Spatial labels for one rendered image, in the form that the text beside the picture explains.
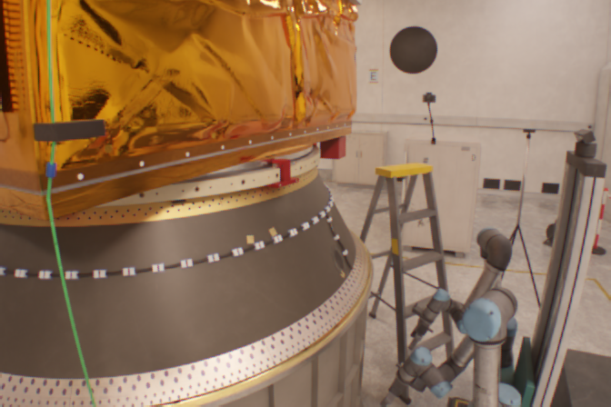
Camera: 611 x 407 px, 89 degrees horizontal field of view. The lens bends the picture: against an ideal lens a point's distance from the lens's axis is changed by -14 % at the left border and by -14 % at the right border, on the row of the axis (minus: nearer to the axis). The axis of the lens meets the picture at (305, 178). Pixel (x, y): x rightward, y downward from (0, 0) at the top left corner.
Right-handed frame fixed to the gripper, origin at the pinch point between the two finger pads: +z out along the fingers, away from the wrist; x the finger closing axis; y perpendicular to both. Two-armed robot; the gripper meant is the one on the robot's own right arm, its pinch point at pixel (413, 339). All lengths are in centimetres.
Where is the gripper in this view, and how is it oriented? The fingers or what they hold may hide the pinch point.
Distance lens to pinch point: 203.8
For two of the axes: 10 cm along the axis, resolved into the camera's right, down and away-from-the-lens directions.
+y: 8.4, 4.6, -2.9
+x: 3.5, -0.6, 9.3
